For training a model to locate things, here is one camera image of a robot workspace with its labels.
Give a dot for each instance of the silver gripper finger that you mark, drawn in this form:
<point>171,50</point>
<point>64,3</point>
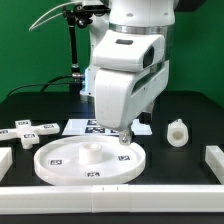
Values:
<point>125,137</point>

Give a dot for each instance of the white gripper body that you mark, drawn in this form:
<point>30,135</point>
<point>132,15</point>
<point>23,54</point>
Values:
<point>120,96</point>

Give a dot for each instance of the white round table top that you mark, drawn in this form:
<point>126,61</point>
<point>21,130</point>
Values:
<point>89,160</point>

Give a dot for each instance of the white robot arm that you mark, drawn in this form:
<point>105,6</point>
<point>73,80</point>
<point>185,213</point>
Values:
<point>138,17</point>

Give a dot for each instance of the white marker sheet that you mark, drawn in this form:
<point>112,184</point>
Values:
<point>91,127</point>

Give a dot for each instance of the white right block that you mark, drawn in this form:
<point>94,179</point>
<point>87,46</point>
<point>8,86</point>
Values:
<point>214,158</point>

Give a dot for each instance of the white block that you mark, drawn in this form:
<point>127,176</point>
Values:
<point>5,160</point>
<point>214,158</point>

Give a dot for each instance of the white cross-shaped table base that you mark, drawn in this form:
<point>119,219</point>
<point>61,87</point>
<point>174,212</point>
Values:
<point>27,133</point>

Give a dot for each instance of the white left block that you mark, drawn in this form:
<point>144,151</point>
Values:
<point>5,160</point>

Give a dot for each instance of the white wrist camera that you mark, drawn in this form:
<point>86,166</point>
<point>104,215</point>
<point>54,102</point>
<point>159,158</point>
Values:
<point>128,52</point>

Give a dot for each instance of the white front rail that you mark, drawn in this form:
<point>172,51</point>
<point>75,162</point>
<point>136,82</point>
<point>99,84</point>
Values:
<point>111,198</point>

